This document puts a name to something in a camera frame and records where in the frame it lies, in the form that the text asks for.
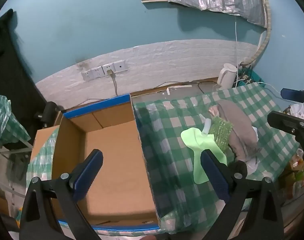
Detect black floor cable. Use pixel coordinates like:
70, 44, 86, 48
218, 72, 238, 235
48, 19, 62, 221
132, 78, 218, 93

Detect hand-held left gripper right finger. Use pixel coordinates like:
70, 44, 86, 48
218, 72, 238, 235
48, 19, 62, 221
200, 149, 285, 240

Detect green sparkly scouring cloth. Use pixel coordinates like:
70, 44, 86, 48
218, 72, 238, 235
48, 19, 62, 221
208, 116, 234, 153

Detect white plastic strip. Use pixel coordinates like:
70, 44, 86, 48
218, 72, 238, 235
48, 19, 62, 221
166, 84, 193, 96

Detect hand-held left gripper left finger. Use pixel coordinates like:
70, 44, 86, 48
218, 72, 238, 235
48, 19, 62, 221
19, 149, 104, 240

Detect teal plastic basket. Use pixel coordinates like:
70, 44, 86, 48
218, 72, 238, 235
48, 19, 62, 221
237, 66, 266, 87

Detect green checked tablecloth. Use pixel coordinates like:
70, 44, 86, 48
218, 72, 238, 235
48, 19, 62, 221
132, 82, 303, 233

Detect crumpled white plastic bag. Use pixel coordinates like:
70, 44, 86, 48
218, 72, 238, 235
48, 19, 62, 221
283, 104, 304, 123

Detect light green cloth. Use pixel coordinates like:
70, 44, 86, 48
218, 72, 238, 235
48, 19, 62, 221
181, 127, 227, 184

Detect thin white hanging cord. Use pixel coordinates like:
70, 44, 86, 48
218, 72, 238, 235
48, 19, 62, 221
234, 21, 239, 65

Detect grey plug cable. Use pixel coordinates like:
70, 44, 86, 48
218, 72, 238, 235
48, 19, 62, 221
107, 70, 119, 97

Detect cardboard box with blue tape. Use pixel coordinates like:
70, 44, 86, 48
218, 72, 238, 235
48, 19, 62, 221
29, 94, 162, 230

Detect beige wrapped pipe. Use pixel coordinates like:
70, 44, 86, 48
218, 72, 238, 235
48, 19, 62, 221
242, 0, 272, 67

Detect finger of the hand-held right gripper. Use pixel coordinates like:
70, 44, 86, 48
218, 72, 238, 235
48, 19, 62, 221
267, 110, 304, 162
280, 88, 304, 104

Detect green checked plastic sheet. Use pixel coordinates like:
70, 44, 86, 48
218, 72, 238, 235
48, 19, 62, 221
0, 93, 31, 153

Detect grey cloth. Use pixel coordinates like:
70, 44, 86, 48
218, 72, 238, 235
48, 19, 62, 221
216, 99, 259, 163

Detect black knob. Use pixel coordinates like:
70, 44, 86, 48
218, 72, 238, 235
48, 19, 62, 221
34, 101, 60, 128

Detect white electric kettle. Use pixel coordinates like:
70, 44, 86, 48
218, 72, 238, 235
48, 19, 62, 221
216, 63, 238, 90

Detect white foam roll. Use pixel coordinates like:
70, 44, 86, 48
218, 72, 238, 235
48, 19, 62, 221
202, 119, 212, 136

